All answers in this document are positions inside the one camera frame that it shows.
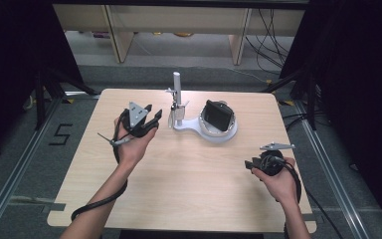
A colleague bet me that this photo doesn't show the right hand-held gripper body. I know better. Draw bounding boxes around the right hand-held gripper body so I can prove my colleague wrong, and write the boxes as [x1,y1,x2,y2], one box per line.
[252,141,296,177]

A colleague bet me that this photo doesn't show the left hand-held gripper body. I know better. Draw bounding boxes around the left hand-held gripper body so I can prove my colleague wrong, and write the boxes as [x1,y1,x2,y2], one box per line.
[120,101,160,138]

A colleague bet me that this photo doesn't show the white key stand with tray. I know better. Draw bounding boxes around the white key stand with tray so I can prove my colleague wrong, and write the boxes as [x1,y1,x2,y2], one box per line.
[164,71,239,144]

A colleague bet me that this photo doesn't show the person's right hand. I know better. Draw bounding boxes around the person's right hand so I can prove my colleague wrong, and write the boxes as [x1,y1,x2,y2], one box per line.
[251,156,298,204]

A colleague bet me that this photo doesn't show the person's left hand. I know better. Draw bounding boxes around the person's left hand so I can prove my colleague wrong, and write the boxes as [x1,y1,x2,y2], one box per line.
[112,118,159,167]

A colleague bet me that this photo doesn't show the black metal stand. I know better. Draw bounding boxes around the black metal stand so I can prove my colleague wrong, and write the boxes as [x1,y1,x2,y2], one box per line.
[261,68,321,131]
[33,65,97,131]

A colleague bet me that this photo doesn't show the light wooden desk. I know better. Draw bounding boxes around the light wooden desk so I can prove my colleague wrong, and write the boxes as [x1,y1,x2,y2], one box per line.
[52,3,306,67]

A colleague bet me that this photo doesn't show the dark curtain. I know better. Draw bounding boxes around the dark curtain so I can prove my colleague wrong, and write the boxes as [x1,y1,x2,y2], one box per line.
[0,0,85,165]
[279,0,382,230]

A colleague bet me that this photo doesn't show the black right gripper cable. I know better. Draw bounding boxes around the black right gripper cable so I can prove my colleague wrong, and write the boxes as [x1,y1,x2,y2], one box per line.
[262,154,346,239]

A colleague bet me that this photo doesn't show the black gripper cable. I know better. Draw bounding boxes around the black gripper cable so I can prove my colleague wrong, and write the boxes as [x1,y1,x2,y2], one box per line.
[70,109,129,222]
[262,154,346,239]

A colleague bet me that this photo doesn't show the aluminium floor rail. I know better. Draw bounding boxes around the aluminium floor rail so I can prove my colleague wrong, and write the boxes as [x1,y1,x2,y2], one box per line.
[292,99,374,239]
[0,96,64,235]

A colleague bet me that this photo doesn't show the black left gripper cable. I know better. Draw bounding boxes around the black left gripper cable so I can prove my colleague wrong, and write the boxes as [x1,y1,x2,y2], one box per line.
[70,109,129,222]

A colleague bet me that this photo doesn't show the black cables on floor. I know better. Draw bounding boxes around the black cables on floor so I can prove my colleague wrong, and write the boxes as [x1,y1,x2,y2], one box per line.
[244,7,296,76]

